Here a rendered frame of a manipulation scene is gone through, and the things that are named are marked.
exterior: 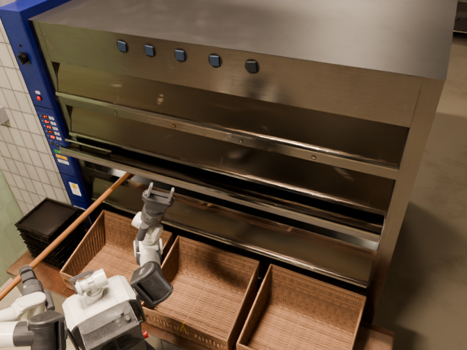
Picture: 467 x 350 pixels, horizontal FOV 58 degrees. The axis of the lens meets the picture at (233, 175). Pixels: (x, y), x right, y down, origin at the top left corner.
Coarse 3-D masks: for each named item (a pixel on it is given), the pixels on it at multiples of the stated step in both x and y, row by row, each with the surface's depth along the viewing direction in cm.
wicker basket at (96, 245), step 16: (96, 224) 280; (112, 224) 285; (128, 224) 278; (96, 240) 284; (112, 240) 291; (128, 240) 284; (80, 256) 273; (96, 256) 287; (128, 256) 286; (64, 272) 261; (80, 272) 277; (112, 272) 276; (128, 272) 275
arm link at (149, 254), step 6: (162, 246) 198; (138, 252) 195; (144, 252) 192; (150, 252) 192; (156, 252) 195; (162, 252) 199; (138, 258) 193; (144, 258) 186; (150, 258) 185; (156, 258) 187; (138, 264) 194
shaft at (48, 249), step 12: (120, 180) 252; (108, 192) 244; (96, 204) 236; (84, 216) 229; (72, 228) 223; (60, 240) 217; (48, 252) 211; (36, 264) 206; (12, 288) 196; (0, 300) 191
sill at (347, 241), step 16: (112, 176) 262; (176, 192) 245; (192, 192) 244; (224, 208) 235; (240, 208) 232; (272, 224) 226; (288, 224) 222; (304, 224) 221; (336, 240) 213; (352, 240) 211; (368, 240) 211
